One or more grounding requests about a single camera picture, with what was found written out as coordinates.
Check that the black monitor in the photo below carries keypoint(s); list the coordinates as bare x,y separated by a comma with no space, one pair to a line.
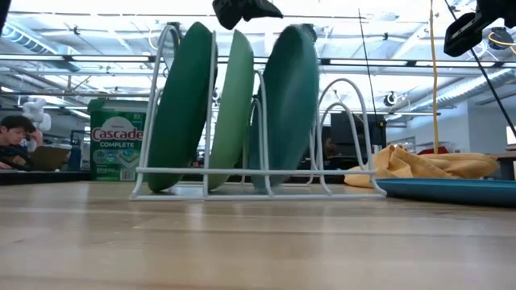
346,129

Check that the green Cascade detergent box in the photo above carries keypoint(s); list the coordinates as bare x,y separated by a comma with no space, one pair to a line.
117,137

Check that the round black ceiling device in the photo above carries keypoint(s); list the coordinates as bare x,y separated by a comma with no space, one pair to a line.
390,99

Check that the red object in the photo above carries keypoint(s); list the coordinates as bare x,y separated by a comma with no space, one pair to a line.
437,150

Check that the light green plate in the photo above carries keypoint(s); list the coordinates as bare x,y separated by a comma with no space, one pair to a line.
234,113

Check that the thin black pole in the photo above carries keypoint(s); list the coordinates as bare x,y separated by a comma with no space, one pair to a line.
493,93

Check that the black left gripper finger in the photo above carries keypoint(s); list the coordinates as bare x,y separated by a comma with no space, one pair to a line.
227,14
260,10

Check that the orange cloth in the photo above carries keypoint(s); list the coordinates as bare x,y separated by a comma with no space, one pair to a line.
403,167

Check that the blue plate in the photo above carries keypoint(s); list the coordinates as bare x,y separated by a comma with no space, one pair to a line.
451,192

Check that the black aluminium table frame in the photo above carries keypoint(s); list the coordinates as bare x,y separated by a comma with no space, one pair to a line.
40,178

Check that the dark green plate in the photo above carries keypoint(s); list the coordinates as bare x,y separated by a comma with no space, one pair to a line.
181,113

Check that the brown laptop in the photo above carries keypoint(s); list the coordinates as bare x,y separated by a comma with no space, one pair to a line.
50,157

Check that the teal plate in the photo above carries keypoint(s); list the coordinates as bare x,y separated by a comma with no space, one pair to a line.
290,113

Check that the person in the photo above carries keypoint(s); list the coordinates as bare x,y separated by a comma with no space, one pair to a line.
14,133

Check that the white robot figure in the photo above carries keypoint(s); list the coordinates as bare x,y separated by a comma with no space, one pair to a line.
36,114

